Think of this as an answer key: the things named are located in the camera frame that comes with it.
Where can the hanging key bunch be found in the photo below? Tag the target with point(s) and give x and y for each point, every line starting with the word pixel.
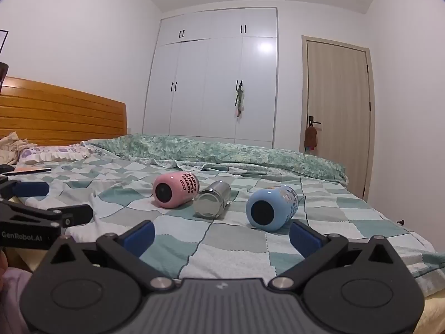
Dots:
pixel 240 99

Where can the stainless steel cup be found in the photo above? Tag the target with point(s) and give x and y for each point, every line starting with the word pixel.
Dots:
pixel 216 195

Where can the pink printed cup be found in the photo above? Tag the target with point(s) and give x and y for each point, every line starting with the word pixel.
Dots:
pixel 180 188

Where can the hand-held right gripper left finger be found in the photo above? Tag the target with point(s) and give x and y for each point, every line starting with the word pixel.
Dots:
pixel 140 236

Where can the beige door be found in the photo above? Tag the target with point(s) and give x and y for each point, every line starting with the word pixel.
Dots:
pixel 337 94

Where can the person's left forearm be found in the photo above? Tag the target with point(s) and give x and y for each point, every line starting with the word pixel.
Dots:
pixel 14 292

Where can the flat dark phone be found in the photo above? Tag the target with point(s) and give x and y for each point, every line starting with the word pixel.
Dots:
pixel 33 170

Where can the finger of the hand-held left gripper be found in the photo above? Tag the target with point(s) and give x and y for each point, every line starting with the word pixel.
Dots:
pixel 31 189
pixel 74 214

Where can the purple floral pillow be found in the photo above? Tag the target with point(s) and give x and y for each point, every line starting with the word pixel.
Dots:
pixel 52 153

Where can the cream crumpled cloth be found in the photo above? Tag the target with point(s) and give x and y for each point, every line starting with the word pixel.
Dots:
pixel 10 146

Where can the dark object beside headboard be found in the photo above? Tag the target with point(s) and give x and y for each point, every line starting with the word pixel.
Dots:
pixel 2 76

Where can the small black object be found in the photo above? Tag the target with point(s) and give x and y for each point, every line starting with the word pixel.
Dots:
pixel 6 169

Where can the white wardrobe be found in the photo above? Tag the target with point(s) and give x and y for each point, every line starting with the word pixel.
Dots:
pixel 208 94

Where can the checkered bed sheet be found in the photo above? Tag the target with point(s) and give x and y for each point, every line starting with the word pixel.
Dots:
pixel 243 247

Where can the wall picture frame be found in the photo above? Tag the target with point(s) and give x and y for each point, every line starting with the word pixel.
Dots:
pixel 3 41

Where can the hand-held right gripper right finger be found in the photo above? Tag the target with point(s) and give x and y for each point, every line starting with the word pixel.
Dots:
pixel 305 238

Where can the green floral duvet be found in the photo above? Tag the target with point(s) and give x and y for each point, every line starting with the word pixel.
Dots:
pixel 243 156

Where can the wooden bed headboard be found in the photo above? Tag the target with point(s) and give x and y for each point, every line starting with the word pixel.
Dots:
pixel 62 111

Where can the blue printed cup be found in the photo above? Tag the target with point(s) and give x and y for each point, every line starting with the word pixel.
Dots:
pixel 280 206

